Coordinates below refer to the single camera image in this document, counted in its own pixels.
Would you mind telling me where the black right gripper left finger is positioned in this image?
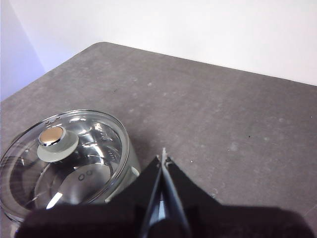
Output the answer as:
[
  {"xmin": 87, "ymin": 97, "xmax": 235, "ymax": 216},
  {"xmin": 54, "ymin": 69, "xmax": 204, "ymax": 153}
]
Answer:
[{"xmin": 18, "ymin": 155, "xmax": 163, "ymax": 238}]

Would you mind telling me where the glass lid with green knob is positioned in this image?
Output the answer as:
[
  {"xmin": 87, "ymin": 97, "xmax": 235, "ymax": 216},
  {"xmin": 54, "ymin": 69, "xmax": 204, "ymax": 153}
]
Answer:
[{"xmin": 0, "ymin": 109, "xmax": 131, "ymax": 224}]

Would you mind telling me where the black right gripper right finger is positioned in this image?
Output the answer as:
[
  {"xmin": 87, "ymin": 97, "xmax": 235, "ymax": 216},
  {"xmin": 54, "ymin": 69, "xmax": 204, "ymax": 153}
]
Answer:
[{"xmin": 161, "ymin": 147, "xmax": 313, "ymax": 238}]

